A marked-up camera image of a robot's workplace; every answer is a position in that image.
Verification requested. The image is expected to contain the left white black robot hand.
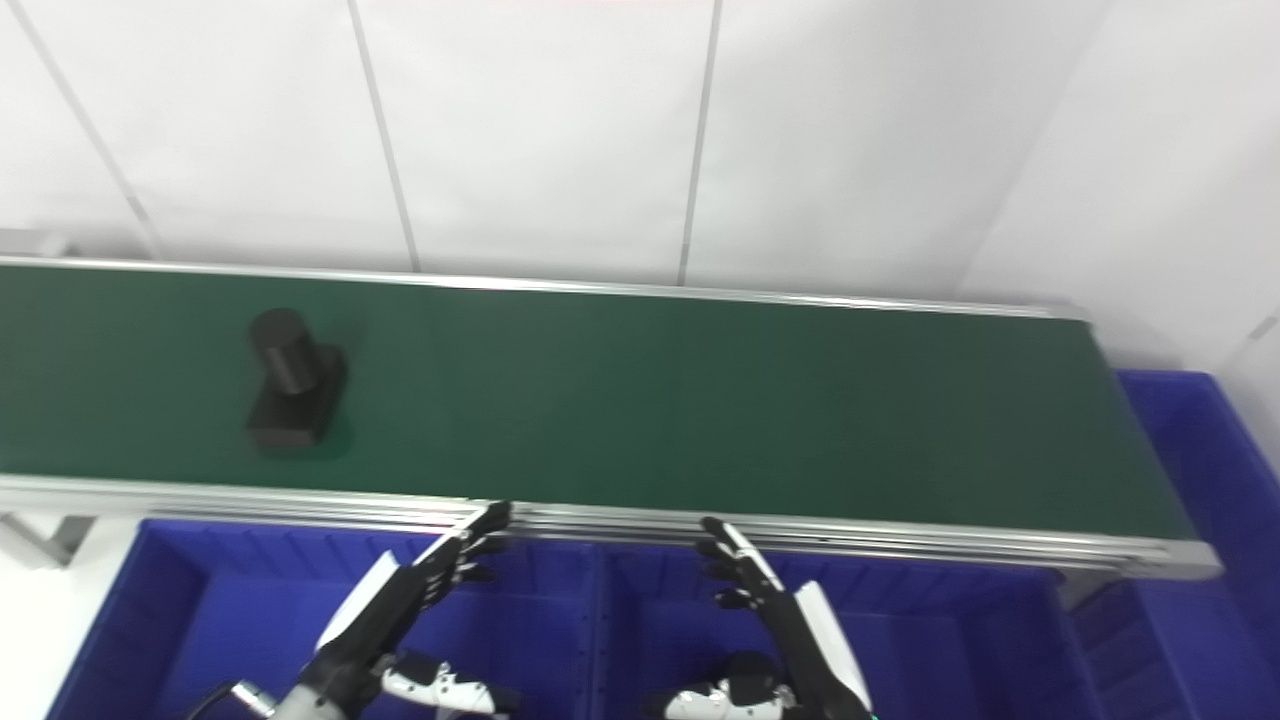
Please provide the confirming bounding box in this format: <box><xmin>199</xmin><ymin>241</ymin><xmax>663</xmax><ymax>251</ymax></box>
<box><xmin>298</xmin><ymin>501</ymin><xmax>522</xmax><ymax>718</ymax></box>

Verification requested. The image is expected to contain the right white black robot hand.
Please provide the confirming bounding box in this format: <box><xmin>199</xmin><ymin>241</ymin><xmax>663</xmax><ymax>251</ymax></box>
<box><xmin>648</xmin><ymin>517</ymin><xmax>874</xmax><ymax>720</ymax></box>

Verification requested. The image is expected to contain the black cylinder and block part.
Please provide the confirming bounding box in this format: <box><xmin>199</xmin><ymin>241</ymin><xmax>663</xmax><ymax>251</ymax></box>
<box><xmin>246</xmin><ymin>308</ymin><xmax>350</xmax><ymax>452</ymax></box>

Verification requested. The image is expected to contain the blue plastic bin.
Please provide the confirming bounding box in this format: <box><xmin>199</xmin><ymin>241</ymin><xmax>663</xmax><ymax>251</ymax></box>
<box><xmin>47</xmin><ymin>518</ymin><xmax>607</xmax><ymax>720</ymax></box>
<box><xmin>595</xmin><ymin>545</ymin><xmax>1103</xmax><ymax>720</ymax></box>
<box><xmin>1068</xmin><ymin>370</ymin><xmax>1280</xmax><ymax>720</ymax></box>

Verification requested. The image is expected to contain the green conveyor belt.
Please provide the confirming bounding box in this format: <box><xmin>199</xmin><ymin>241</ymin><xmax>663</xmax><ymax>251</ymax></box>
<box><xmin>0</xmin><ymin>230</ymin><xmax>1224</xmax><ymax>582</ymax></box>

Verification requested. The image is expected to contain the aluminium conveyor support leg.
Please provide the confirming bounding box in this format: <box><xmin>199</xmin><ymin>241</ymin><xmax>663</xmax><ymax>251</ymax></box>
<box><xmin>0</xmin><ymin>512</ymin><xmax>97</xmax><ymax>570</ymax></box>

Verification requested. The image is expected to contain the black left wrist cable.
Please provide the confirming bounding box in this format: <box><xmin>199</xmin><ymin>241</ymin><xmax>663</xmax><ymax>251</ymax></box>
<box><xmin>184</xmin><ymin>684</ymin><xmax>239</xmax><ymax>720</ymax></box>

